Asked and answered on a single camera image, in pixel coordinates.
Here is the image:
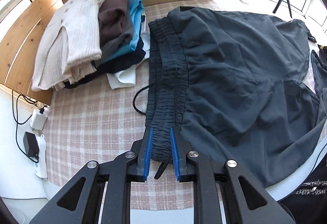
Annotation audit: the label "black power adapter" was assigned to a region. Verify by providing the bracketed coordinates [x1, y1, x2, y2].
[23, 132, 41, 162]

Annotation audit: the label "white folded garment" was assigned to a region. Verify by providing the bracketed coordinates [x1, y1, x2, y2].
[107, 32, 151, 90]

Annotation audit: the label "dark grey pants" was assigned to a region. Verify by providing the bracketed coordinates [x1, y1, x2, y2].
[133, 6, 327, 189]

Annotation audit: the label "blue folded garment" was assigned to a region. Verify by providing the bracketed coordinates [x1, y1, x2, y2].
[102, 0, 145, 64]

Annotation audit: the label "navy folded garment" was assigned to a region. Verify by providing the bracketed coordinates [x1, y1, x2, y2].
[64, 38, 146, 88]

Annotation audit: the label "cream knit cardigan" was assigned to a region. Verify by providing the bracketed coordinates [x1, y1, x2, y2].
[31, 0, 111, 92]

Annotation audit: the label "pine plank board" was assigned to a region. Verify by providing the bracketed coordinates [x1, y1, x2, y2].
[0, 0, 64, 106]

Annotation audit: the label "person's dark tweed clothing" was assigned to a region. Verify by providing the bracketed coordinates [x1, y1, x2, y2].
[278, 168, 327, 224]

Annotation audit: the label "white charger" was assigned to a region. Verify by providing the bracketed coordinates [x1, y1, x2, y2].
[30, 108, 49, 130]

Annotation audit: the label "grey folded garment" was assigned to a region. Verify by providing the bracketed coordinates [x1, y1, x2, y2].
[101, 20, 134, 64]

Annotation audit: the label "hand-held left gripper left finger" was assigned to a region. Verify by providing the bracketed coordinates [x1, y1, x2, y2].
[29, 127, 154, 224]

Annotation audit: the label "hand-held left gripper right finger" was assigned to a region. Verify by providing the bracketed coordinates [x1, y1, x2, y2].
[170, 127, 295, 224]

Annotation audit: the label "black charger cable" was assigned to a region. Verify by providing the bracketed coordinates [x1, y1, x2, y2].
[11, 91, 50, 160]

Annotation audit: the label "brown folded garment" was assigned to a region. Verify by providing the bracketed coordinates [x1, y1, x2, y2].
[98, 0, 131, 47]

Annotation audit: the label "white power strip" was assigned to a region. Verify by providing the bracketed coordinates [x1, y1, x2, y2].
[33, 135, 48, 180]

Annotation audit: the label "pink plaid blanket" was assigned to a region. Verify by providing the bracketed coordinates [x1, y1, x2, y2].
[42, 0, 322, 212]

